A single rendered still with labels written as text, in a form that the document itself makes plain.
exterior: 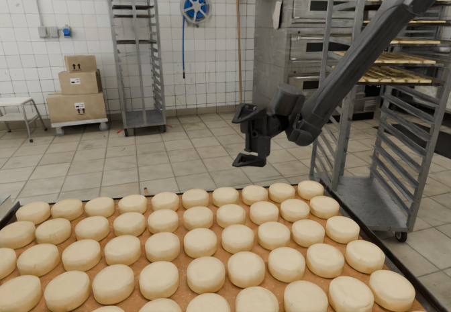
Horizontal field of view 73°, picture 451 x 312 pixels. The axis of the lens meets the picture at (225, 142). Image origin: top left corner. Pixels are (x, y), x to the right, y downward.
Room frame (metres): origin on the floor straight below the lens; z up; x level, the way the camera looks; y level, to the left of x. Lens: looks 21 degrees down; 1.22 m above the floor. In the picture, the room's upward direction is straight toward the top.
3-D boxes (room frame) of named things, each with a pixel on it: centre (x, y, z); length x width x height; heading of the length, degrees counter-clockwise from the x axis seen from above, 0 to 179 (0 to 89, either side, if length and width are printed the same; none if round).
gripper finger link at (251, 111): (0.63, -0.05, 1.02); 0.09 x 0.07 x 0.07; 144
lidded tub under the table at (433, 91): (4.23, -2.94, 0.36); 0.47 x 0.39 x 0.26; 105
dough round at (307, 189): (0.53, -0.17, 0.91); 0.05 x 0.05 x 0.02
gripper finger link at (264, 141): (0.63, -0.05, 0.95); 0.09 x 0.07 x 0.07; 144
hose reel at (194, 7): (4.26, 0.39, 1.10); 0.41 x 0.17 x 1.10; 107
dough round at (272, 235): (0.39, -0.08, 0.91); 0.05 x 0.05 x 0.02
